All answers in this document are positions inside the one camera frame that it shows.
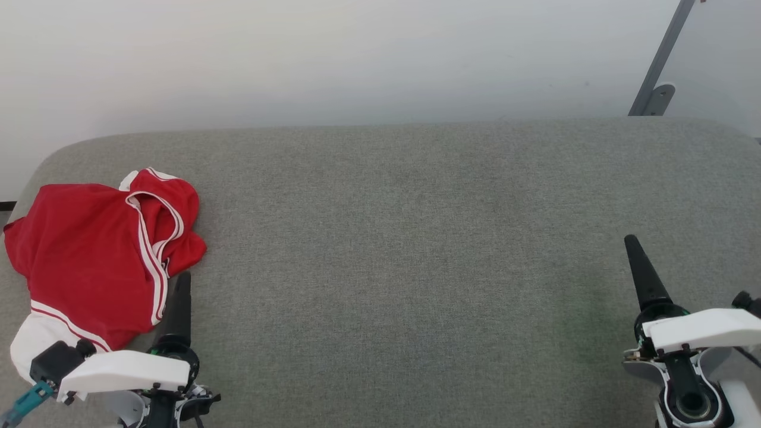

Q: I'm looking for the grey metal foot bracket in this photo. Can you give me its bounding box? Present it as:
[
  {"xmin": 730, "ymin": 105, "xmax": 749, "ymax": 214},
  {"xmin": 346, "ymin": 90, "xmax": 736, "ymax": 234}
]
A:
[{"xmin": 642, "ymin": 83, "xmax": 676, "ymax": 117}]

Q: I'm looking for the red white-trimmed shirt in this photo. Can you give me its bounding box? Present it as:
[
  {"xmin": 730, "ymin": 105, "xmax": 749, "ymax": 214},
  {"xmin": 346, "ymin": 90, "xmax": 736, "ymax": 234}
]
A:
[{"xmin": 3, "ymin": 168, "xmax": 207, "ymax": 384}]

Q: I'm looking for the grey fabric sofa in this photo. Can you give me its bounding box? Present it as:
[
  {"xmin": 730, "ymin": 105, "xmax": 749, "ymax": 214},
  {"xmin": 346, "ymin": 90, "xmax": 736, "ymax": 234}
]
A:
[{"xmin": 0, "ymin": 117, "xmax": 761, "ymax": 428}]

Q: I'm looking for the teal cable connector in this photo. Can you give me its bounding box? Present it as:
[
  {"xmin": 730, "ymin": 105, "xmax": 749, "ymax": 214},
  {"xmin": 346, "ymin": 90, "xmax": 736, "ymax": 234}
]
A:
[{"xmin": 0, "ymin": 380, "xmax": 55, "ymax": 427}]

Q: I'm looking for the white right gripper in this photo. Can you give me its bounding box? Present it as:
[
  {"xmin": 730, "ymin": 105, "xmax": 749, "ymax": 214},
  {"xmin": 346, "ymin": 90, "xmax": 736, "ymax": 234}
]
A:
[{"xmin": 624, "ymin": 235, "xmax": 761, "ymax": 357}]

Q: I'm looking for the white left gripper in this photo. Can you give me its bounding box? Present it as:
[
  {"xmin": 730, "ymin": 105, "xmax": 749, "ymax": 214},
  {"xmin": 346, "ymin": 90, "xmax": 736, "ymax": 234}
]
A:
[{"xmin": 56, "ymin": 272, "xmax": 200, "ymax": 405}]

